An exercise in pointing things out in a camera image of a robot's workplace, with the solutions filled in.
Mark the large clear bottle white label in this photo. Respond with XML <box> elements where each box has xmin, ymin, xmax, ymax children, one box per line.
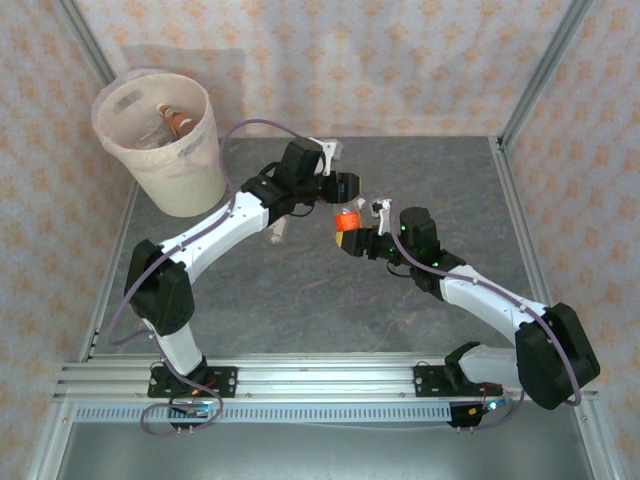
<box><xmin>267</xmin><ymin>214</ymin><xmax>291</xmax><ymax>246</ymax></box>

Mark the clear plastic bottle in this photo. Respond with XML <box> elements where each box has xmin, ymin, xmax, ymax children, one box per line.
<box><xmin>137</xmin><ymin>124</ymin><xmax>174</xmax><ymax>150</ymax></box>

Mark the small lit circuit board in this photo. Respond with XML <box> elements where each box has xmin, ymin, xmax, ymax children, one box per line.
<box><xmin>172</xmin><ymin>399</ymin><xmax>211</xmax><ymax>419</ymax></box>
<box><xmin>467</xmin><ymin>399</ymin><xmax>511</xmax><ymax>419</ymax></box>

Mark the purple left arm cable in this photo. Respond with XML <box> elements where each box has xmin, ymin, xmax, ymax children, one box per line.
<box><xmin>107</xmin><ymin>118</ymin><xmax>307</xmax><ymax>437</ymax></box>

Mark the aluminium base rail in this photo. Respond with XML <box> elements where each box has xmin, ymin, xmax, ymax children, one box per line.
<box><xmin>53</xmin><ymin>353</ymin><xmax>600</xmax><ymax>403</ymax></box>

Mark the orange label plastic bottle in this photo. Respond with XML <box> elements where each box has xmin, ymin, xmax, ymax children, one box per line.
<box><xmin>333</xmin><ymin>198</ymin><xmax>369</xmax><ymax>232</ymax></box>

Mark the grey metal shelf panel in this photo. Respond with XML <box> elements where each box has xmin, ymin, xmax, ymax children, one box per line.
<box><xmin>54</xmin><ymin>422</ymin><xmax>591</xmax><ymax>480</ymax></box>

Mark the aluminium table edge rail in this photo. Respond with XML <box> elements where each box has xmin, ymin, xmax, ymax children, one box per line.
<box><xmin>492</xmin><ymin>137</ymin><xmax>556</xmax><ymax>306</ymax></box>
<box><xmin>78</xmin><ymin>177</ymin><xmax>141</xmax><ymax>361</ymax></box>

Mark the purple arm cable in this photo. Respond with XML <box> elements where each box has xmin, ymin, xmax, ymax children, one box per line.
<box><xmin>389</xmin><ymin>232</ymin><xmax>584</xmax><ymax>432</ymax></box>
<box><xmin>107</xmin><ymin>118</ymin><xmax>307</xmax><ymax>437</ymax></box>

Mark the brown coffee drink bottle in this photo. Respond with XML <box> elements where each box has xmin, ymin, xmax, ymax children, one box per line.
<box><xmin>156</xmin><ymin>102</ymin><xmax>195</xmax><ymax>139</ymax></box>

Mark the aluminium frame post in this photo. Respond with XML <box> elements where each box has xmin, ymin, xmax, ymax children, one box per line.
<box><xmin>54</xmin><ymin>0</ymin><xmax>119</xmax><ymax>84</ymax></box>
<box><xmin>499</xmin><ymin>0</ymin><xmax>599</xmax><ymax>151</ymax></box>

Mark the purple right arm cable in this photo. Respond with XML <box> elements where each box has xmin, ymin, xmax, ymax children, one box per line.
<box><xmin>389</xmin><ymin>232</ymin><xmax>584</xmax><ymax>432</ymax></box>

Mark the slotted grey cable duct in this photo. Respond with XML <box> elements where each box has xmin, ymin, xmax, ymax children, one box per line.
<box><xmin>74</xmin><ymin>403</ymin><xmax>454</xmax><ymax>425</ymax></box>

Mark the white ribbed waste bin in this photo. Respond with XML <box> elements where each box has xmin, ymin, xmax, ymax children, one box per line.
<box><xmin>91</xmin><ymin>69</ymin><xmax>227</xmax><ymax>219</ymax></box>

